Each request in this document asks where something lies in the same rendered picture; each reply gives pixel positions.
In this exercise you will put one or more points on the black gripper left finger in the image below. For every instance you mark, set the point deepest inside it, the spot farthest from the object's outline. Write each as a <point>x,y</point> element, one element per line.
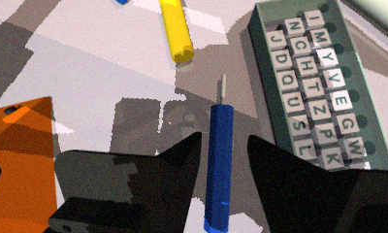
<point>164,183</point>

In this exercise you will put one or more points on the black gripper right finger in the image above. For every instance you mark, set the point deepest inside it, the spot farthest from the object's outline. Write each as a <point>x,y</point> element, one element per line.
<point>299,197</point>

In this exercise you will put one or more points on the blue stylus with grey tip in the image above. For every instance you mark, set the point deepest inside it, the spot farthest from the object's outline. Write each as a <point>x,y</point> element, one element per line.
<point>218,191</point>

